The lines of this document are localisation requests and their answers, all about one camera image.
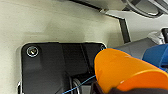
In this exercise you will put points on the small orange plastic bowl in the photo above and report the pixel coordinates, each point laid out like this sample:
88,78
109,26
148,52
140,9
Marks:
120,66

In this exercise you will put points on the blue bowl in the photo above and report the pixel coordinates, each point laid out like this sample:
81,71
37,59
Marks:
156,55

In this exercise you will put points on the stainless steel dishwasher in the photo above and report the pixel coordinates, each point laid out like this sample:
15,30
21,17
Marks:
113,5

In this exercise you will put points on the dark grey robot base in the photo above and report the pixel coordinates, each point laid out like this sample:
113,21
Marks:
46,66

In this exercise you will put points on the round silver base bolt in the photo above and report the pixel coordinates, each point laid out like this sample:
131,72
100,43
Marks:
32,51
103,48

